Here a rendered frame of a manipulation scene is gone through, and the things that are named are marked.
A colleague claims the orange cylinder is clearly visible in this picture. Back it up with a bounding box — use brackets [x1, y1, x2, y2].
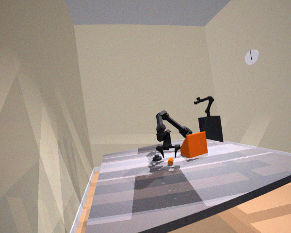
[168, 157, 174, 165]

